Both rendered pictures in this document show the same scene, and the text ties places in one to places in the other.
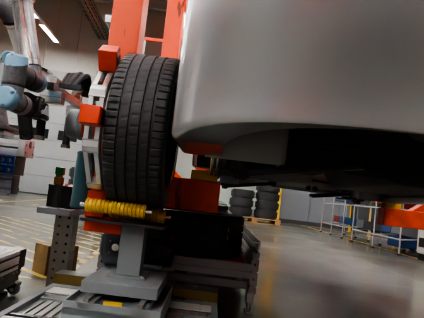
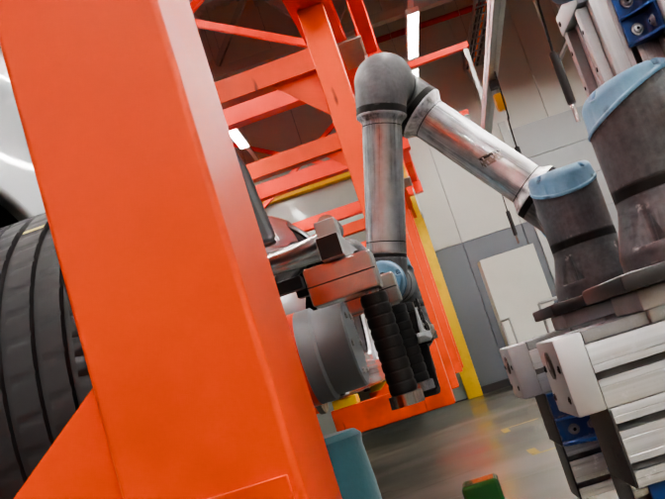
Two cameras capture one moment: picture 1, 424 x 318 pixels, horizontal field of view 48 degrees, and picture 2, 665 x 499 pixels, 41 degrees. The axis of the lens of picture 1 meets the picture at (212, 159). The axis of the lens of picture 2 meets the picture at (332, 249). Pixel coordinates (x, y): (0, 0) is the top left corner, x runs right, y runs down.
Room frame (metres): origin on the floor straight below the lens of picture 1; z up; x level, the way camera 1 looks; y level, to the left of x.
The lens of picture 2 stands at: (3.35, 0.78, 0.80)
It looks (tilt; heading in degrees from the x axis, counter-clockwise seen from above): 9 degrees up; 186
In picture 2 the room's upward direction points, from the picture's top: 18 degrees counter-clockwise
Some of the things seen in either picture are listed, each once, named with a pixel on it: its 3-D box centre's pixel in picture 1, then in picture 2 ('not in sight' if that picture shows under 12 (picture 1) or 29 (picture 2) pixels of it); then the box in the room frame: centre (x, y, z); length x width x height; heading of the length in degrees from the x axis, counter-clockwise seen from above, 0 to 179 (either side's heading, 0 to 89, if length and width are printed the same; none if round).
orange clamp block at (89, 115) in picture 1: (92, 115); not in sight; (1.75, 0.46, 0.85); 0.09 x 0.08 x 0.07; 179
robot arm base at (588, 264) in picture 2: not in sight; (591, 262); (1.76, 1.05, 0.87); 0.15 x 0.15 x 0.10
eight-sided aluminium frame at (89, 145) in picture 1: (109, 127); not in sight; (2.06, 0.46, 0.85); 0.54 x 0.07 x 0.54; 179
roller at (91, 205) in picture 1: (115, 207); not in sight; (1.94, 0.37, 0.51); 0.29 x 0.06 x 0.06; 89
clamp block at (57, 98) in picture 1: (52, 97); (371, 293); (1.89, 0.67, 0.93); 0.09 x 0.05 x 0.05; 89
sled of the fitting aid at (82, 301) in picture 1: (123, 300); not in sight; (2.00, 0.30, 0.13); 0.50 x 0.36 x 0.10; 179
